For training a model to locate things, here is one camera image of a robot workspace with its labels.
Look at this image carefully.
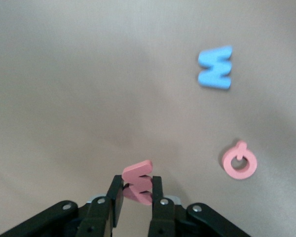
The pink foam letter Q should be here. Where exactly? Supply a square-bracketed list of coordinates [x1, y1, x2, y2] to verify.
[222, 140, 258, 180]

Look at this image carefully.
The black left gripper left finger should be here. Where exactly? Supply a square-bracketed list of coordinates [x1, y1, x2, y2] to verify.
[0, 174, 125, 237]

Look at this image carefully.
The pink foam letter M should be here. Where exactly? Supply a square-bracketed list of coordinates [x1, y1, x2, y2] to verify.
[122, 159, 154, 206]

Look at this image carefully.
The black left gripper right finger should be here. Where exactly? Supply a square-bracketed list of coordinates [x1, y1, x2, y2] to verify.
[147, 175, 252, 237]

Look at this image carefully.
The dark blue foam letter W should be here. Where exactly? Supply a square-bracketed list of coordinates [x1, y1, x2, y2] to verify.
[197, 45, 233, 90]

